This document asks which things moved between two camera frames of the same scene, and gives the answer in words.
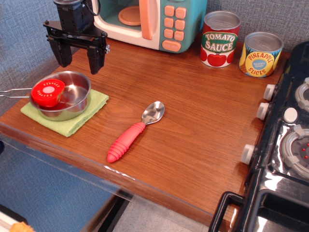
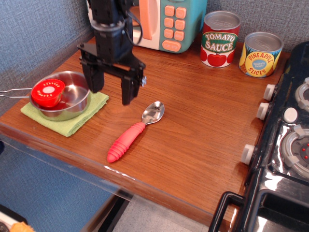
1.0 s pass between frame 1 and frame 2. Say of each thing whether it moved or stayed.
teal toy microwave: stayed
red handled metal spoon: stayed
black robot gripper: moved
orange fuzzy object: stayed
